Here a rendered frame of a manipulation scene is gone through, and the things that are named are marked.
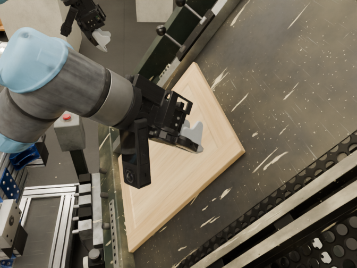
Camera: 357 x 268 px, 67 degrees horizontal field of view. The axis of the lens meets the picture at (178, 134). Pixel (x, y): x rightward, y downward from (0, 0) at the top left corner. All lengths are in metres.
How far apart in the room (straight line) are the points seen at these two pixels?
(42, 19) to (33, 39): 3.04
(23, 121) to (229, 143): 0.50
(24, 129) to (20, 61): 0.11
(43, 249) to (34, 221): 0.21
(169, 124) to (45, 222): 1.62
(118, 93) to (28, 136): 0.14
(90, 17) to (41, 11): 2.36
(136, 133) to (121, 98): 0.06
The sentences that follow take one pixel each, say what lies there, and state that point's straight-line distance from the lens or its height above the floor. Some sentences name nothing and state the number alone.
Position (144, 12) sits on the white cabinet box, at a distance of 4.83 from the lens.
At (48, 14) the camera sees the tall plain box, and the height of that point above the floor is 0.69.
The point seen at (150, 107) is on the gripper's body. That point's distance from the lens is 0.44.
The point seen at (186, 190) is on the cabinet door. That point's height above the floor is 1.18.
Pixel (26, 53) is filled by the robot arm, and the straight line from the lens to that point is 0.33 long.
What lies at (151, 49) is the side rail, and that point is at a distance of 1.29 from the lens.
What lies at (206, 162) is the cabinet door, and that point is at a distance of 0.78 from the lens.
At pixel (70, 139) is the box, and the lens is 1.48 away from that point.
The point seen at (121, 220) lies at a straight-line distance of 1.09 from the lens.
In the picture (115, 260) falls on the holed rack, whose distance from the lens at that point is 1.05.
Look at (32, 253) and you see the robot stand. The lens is 1.91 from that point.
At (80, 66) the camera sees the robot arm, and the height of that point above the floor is 1.68.
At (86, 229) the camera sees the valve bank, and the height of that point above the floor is 0.76.
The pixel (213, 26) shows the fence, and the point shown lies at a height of 1.47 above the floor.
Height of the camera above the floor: 1.86
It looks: 44 degrees down
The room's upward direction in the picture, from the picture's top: 6 degrees clockwise
